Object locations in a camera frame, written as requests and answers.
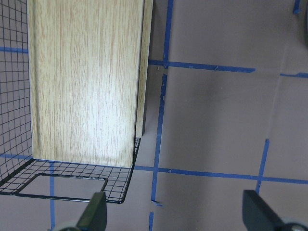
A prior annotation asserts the light wooden board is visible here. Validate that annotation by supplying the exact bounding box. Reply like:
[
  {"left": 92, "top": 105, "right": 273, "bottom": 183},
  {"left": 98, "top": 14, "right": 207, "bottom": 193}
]
[{"left": 27, "top": 0, "right": 153, "bottom": 168}]

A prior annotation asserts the black wire mesh basket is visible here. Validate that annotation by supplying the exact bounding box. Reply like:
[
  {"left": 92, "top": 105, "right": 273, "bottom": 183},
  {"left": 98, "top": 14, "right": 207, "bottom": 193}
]
[{"left": 0, "top": 0, "right": 133, "bottom": 204}]

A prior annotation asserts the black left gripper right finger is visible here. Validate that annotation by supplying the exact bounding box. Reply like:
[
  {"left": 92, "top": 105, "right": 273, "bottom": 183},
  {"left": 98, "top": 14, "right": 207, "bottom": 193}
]
[{"left": 242, "top": 190, "right": 289, "bottom": 231}]

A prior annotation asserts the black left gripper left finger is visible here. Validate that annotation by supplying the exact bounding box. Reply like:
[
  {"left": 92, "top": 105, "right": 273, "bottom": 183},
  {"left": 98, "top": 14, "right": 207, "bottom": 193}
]
[{"left": 77, "top": 192, "right": 107, "bottom": 230}]

